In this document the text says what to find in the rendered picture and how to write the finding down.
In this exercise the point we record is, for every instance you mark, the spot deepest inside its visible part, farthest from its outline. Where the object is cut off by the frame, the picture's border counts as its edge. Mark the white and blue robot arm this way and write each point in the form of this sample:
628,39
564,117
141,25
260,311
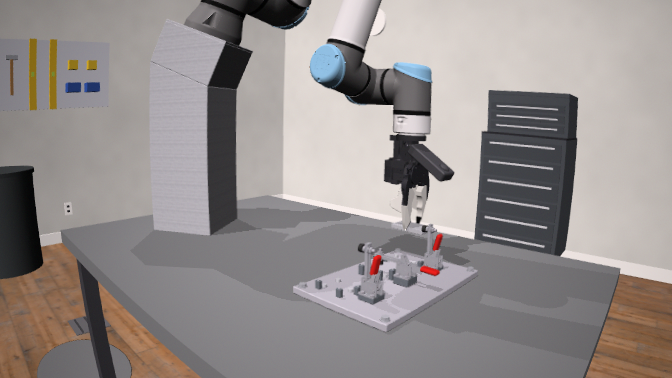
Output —
338,64

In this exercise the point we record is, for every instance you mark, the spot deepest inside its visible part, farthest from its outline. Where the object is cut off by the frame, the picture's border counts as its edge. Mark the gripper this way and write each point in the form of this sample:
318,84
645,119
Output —
397,169

